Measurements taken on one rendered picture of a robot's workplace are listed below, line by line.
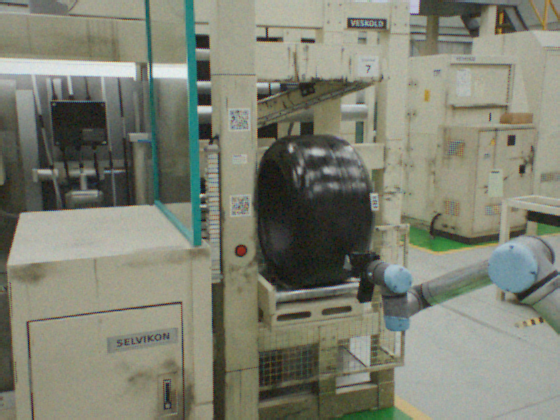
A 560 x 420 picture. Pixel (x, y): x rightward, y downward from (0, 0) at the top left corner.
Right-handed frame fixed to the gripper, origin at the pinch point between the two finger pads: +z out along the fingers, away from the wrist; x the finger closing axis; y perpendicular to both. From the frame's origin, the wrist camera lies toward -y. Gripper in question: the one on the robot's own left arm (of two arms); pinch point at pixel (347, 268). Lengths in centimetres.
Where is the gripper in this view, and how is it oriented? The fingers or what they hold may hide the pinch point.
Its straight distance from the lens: 206.9
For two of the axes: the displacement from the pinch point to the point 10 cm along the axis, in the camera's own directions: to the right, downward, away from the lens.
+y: -0.4, -10.0, -0.8
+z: -3.4, -0.6, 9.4
